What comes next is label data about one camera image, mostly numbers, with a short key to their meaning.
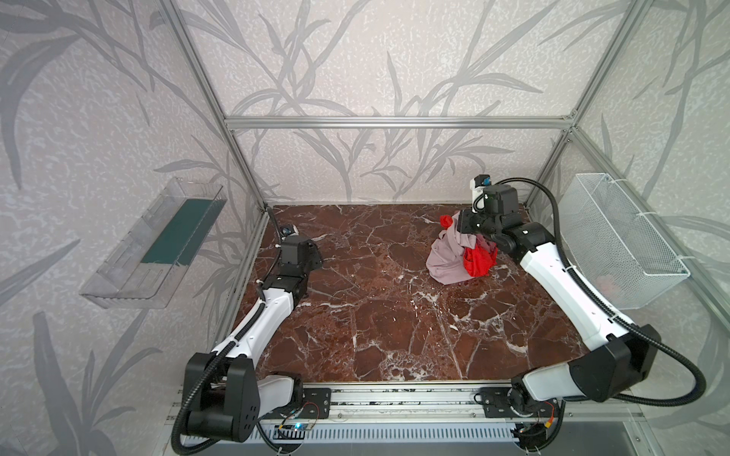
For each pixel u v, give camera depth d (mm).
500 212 569
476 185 682
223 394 398
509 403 725
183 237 644
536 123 937
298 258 644
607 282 737
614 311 431
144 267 633
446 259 1017
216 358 409
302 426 707
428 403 753
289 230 747
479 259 866
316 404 725
